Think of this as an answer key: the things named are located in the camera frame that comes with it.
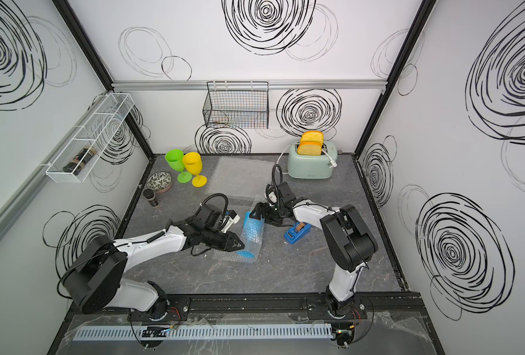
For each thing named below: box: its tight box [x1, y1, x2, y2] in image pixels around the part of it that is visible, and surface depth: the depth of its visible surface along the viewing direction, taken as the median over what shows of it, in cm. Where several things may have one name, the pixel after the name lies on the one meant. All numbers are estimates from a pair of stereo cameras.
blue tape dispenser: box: [283, 221, 313, 245], surface depth 90 cm
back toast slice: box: [300, 130, 324, 145], surface depth 101 cm
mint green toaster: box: [286, 141, 338, 179], surface depth 104 cm
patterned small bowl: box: [146, 171, 173, 194], surface depth 107 cm
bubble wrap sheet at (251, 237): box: [212, 195, 266, 264], surface depth 86 cm
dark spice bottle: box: [142, 188, 161, 209], surface depth 96 cm
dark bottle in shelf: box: [62, 144, 97, 177], surface depth 69 cm
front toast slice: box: [297, 141, 324, 157], surface depth 98 cm
